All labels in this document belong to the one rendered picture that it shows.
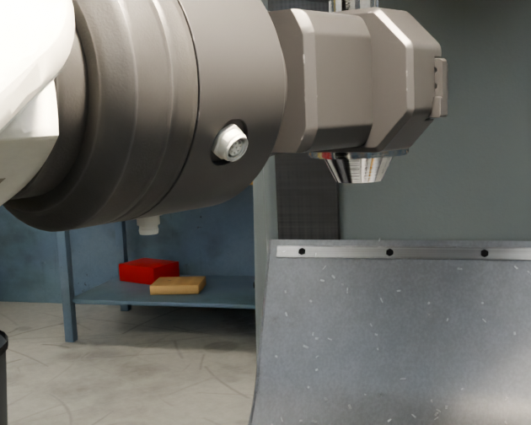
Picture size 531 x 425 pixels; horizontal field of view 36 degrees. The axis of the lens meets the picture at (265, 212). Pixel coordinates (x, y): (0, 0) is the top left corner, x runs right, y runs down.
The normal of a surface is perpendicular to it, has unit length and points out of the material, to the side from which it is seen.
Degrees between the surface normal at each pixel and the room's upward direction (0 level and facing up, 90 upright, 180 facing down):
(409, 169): 90
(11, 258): 90
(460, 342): 63
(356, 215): 90
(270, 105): 101
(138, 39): 78
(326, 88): 90
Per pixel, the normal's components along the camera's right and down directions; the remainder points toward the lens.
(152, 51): 0.76, -0.10
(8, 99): 0.95, 0.19
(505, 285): -0.27, -0.32
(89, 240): -0.29, 0.15
